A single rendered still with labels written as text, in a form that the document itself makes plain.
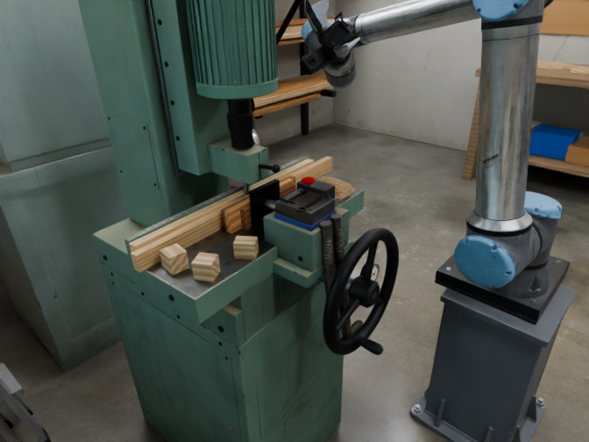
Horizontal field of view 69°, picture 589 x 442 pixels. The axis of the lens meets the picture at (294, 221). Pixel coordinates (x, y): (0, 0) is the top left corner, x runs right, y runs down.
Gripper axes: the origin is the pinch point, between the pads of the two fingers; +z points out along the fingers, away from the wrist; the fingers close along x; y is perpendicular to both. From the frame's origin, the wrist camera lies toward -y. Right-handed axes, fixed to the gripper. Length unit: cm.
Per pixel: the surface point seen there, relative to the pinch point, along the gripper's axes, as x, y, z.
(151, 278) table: 24, -61, 17
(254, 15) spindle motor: -1.3, -12.8, 20.1
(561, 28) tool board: 13, 182, -248
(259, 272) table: 36, -45, 9
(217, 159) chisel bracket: 7.8, -38.6, 0.2
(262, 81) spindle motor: 6.3, -19.4, 12.9
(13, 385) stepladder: 10, -143, -27
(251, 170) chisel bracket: 16.2, -33.5, 3.2
